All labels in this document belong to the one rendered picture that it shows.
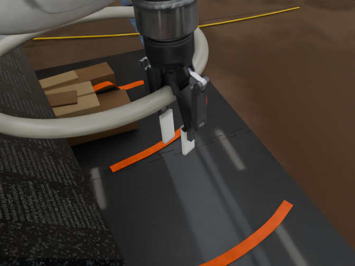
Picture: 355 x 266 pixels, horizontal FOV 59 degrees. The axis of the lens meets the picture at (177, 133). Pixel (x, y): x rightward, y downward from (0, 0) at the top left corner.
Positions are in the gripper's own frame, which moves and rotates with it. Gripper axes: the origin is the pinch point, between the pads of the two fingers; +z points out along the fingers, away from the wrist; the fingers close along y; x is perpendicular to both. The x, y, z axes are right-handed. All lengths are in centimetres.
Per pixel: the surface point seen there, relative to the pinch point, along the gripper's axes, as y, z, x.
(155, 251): 23, 83, -5
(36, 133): 9.3, -9.9, 20.4
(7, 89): 58, 8, 9
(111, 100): 100, 66, -50
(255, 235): -4, 86, -38
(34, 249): 8.8, 10.7, 29.8
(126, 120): 0.7, -9.7, 10.2
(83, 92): 105, 55, -38
